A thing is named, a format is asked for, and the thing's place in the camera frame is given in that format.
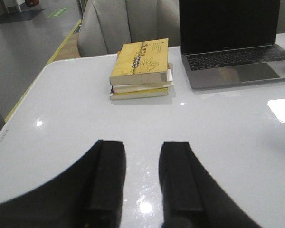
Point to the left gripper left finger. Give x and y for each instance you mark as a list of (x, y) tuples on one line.
[(89, 194)]

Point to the bottom yellow book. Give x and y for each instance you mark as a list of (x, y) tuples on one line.
[(139, 94)]

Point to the yellow top book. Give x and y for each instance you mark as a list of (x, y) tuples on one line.
[(141, 63)]

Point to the middle white book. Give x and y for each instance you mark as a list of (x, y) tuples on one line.
[(139, 87)]

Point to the grey open laptop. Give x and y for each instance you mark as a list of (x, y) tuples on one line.
[(230, 42)]

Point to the yellow book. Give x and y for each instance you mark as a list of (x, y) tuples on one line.
[(141, 63), (139, 94)]

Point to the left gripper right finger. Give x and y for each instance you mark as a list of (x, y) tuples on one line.
[(191, 198)]

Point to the red trash bin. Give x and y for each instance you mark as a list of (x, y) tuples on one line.
[(31, 3)]

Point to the left grey armchair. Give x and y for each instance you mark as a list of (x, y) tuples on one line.
[(108, 24)]

